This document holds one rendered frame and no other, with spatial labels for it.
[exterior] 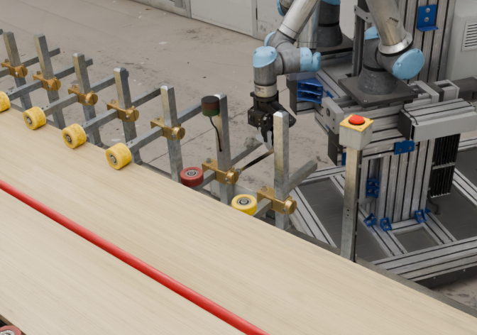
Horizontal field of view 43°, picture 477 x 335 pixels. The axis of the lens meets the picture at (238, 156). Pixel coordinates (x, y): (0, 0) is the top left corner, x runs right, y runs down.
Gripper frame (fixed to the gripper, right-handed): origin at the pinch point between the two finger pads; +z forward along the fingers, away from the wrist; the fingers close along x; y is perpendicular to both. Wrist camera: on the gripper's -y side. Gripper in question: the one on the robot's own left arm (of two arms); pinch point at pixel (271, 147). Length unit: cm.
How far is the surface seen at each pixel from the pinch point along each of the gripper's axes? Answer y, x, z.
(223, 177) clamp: 13.6, 10.3, 11.9
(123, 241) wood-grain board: 12, 59, 7
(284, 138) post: -11.5, 8.7, -11.6
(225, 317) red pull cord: -85, 121, -78
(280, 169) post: -10.6, 9.5, -0.3
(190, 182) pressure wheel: 16.9, 23.8, 8.0
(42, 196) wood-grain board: 51, 59, 7
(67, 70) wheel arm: 118, -4, 2
